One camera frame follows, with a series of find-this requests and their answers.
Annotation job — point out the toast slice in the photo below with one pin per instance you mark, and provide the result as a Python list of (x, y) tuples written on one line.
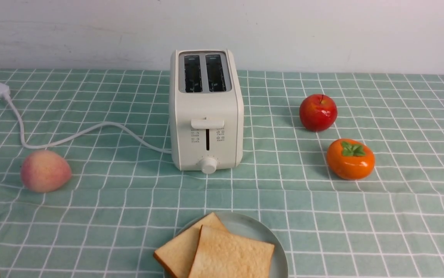
[(177, 255), (222, 254)]

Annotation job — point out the white toaster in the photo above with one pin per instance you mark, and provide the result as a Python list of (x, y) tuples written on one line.
[(206, 111)]

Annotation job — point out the grey-green plate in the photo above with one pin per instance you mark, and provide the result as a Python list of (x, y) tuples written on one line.
[(246, 226)]

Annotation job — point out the red apple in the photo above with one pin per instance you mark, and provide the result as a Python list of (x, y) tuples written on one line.
[(318, 112)]

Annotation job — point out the orange persimmon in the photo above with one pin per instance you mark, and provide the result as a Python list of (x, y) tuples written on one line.
[(350, 159)]

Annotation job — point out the pink peach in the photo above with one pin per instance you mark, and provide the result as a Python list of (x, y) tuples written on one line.
[(44, 171)]

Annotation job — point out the green checkered tablecloth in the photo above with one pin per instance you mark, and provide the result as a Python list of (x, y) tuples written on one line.
[(124, 200)]

